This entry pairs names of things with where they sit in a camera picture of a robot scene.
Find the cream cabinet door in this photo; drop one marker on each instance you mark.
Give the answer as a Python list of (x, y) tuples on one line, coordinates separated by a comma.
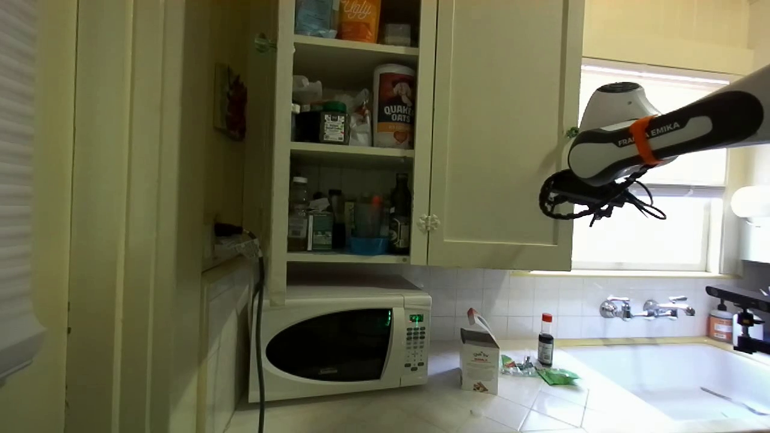
[(505, 102)]

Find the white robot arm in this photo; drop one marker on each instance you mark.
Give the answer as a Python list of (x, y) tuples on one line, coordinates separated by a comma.
[(624, 133)]

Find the blue bowl in cabinet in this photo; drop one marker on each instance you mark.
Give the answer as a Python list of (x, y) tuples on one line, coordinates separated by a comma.
[(367, 247)]

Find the cream upper cabinet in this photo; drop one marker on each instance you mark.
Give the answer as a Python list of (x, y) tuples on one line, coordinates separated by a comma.
[(318, 194)]

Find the dark spice jar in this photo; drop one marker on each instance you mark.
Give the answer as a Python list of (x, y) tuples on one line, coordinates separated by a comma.
[(332, 122)]

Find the oatmeal canister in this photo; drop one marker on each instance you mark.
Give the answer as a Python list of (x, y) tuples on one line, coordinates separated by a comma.
[(393, 106)]

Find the white microwave oven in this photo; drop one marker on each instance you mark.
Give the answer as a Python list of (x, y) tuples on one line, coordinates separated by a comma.
[(337, 341)]

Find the white orange carton box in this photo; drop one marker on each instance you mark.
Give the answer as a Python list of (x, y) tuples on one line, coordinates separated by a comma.
[(479, 355)]

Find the clear plastic wrapper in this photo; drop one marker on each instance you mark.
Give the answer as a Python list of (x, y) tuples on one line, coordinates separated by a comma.
[(513, 367)]

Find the orange box top shelf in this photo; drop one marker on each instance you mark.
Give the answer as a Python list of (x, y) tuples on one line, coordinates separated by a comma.
[(359, 19)]

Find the dark soy sauce bottle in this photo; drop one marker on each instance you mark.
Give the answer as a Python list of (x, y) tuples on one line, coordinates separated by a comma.
[(544, 351)]

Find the white kitchen sink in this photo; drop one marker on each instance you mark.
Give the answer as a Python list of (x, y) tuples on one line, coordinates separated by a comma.
[(691, 383)]

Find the chrome wall faucet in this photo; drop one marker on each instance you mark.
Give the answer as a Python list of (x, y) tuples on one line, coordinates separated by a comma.
[(650, 309)]

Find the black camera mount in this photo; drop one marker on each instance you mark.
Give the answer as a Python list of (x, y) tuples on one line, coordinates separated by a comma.
[(746, 301)]

